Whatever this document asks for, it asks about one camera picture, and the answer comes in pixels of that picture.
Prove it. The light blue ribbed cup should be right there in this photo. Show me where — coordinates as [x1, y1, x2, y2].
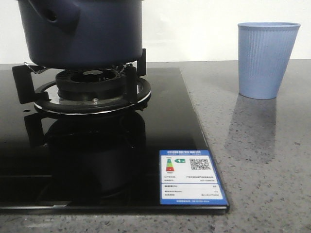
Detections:
[238, 22, 300, 100]

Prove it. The black pot support grate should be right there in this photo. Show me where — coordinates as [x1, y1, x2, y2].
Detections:
[12, 49, 151, 116]

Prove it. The dark blue cooking pot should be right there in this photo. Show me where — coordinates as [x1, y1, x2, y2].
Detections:
[18, 0, 142, 69]

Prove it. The blue energy label sticker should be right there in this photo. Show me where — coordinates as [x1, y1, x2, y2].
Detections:
[159, 150, 228, 207]

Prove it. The black round gas burner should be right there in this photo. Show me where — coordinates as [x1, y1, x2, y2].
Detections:
[55, 69, 126, 101]

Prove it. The black glass gas stove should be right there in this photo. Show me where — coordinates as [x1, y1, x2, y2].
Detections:
[0, 68, 229, 214]

